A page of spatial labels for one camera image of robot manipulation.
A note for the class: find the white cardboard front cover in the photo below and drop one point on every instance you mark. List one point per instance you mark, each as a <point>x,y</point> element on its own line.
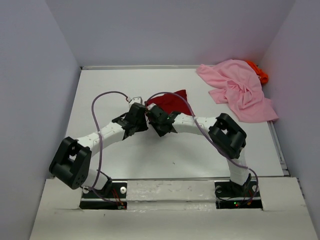
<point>175,210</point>

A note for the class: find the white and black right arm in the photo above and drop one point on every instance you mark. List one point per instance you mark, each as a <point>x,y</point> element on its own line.
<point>223,132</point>

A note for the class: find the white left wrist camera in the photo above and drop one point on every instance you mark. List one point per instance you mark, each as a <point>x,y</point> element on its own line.
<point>137,99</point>

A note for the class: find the orange cloth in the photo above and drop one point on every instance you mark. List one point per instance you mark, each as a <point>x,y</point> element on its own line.
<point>263,77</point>

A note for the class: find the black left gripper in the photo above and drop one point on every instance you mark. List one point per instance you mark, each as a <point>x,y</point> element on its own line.
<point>143,126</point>

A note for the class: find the dark red t shirt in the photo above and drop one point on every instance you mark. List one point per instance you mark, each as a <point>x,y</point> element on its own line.
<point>171,102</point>

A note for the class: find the white back table rail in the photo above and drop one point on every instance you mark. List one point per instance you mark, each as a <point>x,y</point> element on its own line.
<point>135,67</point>

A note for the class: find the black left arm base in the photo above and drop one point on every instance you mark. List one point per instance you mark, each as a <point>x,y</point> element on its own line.
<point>113,198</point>

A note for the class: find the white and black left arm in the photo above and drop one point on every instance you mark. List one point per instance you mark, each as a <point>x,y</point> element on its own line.
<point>77,162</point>

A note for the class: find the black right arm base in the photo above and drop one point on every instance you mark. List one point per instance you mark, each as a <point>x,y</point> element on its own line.
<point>228,196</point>

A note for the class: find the pink t shirt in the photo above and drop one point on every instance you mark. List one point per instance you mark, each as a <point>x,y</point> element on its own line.
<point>236,84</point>

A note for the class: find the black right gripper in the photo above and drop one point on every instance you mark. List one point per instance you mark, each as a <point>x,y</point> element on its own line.
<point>160,132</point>

